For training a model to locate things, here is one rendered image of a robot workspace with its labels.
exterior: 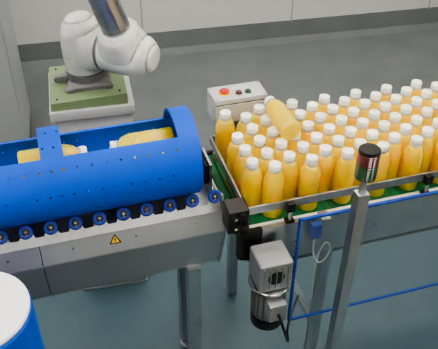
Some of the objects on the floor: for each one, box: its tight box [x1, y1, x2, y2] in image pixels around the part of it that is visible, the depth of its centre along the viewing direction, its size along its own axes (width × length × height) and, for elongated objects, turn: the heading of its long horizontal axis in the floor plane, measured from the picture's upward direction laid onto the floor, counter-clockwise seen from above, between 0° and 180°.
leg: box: [185, 265, 202, 349], centre depth 253 cm, size 6×6×63 cm
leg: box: [177, 267, 188, 348], centre depth 263 cm, size 6×6×63 cm
